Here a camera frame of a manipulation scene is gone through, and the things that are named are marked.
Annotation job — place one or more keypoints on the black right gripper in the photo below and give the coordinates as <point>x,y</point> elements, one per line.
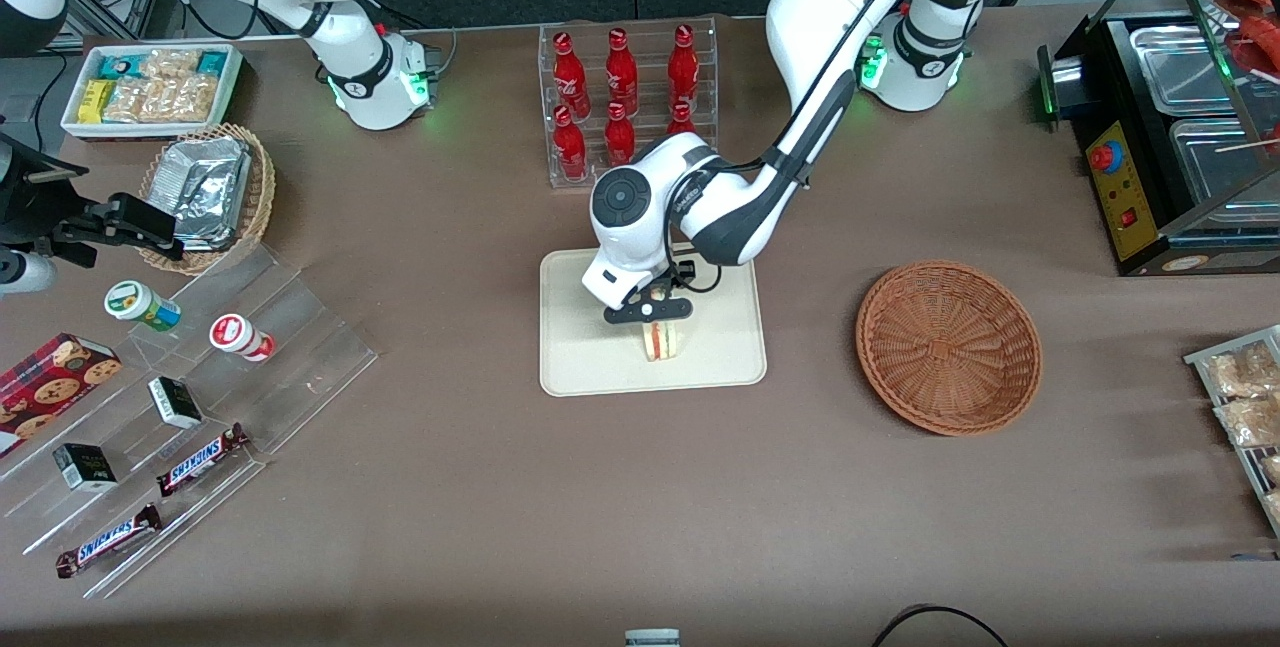
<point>30,204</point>

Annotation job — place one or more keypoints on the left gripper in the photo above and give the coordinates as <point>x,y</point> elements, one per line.
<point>685,270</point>

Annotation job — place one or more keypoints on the triangular layered sandwich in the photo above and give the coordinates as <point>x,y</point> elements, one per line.
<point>660,340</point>

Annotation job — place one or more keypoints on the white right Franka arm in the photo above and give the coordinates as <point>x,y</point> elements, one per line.
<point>350,47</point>

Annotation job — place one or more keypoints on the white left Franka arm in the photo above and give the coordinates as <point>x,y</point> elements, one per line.
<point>830,17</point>

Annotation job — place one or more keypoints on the cream rectangular plastic tray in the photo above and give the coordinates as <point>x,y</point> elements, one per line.
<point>600,357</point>

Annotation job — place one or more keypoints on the wicker basket holding foil packs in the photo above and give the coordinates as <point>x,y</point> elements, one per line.
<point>258,197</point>

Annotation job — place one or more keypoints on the empty brown wicker basket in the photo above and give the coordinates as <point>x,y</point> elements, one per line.
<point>950,347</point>

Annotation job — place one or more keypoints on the green lid sunflower jar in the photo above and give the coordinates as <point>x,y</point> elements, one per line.
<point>135,302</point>

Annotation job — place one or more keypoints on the silver foil wrapped pack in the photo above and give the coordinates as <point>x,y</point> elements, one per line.
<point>205,182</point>

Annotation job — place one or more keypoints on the white snack bin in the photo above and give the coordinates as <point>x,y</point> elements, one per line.
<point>70,117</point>

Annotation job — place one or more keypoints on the clear rice cracker packet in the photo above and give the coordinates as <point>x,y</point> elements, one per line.
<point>172,63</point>
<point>127,102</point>
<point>165,100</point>
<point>200,98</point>

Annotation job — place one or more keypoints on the yellow snack packet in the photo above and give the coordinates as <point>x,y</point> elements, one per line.
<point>95,101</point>

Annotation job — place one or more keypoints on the teal snack packet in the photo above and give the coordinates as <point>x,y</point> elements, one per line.
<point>122,65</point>
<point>213,61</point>

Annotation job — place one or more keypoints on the red lid strawberry jar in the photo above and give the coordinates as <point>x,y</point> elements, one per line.
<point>238,335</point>

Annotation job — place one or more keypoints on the red tartan cookie box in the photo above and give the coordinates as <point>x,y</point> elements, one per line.
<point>50,387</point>

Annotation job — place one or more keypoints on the red cola bottle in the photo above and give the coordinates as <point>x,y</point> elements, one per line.
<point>569,67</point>
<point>621,62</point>
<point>569,145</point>
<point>619,135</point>
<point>682,119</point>
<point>683,59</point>

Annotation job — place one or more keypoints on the small black carton box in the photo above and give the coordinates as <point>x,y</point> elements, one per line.
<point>84,467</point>
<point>176,403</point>

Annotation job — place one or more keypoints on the clear acrylic stepped display stand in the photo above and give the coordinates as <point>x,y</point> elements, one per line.
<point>300,347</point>

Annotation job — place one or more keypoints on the clear acrylic bottle rack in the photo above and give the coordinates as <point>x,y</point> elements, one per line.
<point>545,107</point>

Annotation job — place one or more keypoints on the Snickers chocolate bar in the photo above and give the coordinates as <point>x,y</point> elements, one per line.
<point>108,540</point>
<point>200,459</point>

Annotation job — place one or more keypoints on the grey white cylindrical object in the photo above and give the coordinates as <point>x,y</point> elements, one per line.
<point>652,638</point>

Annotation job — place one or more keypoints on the red emergency stop button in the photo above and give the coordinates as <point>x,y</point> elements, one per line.
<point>1107,157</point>

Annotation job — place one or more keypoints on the black food warmer machine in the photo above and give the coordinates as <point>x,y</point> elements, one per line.
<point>1120,187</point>

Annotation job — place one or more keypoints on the steel food pan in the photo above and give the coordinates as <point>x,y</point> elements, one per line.
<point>1180,67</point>
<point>1225,167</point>

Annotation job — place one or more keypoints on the clear bag of pastries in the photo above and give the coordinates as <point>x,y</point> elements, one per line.
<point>1250,420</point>
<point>1242,372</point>
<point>1270,469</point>

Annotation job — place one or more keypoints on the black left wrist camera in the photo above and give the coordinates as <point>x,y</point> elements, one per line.
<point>686,274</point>

